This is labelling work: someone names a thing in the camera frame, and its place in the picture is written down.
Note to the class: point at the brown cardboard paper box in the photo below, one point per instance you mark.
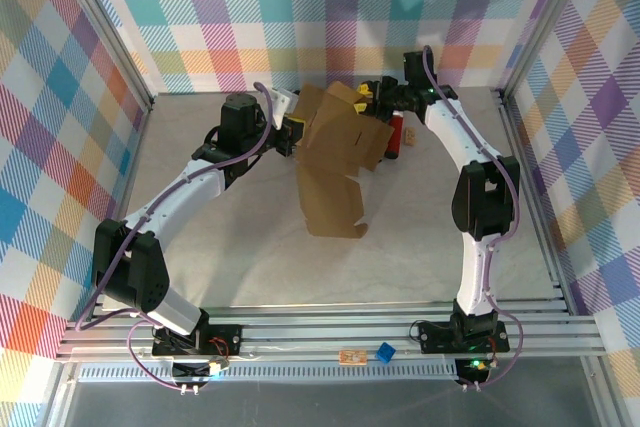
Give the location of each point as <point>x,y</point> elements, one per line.
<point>330,197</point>

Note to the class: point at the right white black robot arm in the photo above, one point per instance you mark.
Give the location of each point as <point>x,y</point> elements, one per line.
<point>460,133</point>

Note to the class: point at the small wooden block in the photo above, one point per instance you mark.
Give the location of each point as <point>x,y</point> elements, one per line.
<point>410,137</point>

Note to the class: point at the red cylinder with grey cap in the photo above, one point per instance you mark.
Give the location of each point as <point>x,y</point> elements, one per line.
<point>395,139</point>

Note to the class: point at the small orange printed card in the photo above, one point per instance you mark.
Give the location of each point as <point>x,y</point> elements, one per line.
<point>352,358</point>

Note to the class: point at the blue toy block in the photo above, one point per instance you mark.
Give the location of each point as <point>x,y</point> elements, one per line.
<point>385,351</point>

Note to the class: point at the small circuit board with LED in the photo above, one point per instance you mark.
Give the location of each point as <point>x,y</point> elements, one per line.
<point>215,368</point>
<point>475,366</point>

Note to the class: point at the aluminium side frame rail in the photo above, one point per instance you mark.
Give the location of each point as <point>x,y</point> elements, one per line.
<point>535,197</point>
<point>135,157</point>

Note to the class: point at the aluminium frame post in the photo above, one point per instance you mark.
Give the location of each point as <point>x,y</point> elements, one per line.
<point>545,17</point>
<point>100,22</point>

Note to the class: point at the aluminium front frame rails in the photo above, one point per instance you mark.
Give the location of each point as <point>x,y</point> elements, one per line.
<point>325,332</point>

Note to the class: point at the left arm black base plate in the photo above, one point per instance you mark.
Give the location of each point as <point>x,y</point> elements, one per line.
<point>225,339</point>

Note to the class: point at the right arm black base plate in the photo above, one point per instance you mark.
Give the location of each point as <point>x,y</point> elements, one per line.
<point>435,337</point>

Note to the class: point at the aluminium frame leg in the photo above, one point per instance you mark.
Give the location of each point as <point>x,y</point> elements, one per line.
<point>602,392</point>
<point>57,397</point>

